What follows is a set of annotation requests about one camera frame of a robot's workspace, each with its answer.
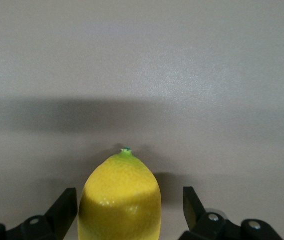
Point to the yellow lemon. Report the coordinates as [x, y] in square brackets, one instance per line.
[119, 195]

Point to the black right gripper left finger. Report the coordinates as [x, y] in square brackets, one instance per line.
[57, 217]

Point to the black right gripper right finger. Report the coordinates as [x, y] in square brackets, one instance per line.
[194, 215]

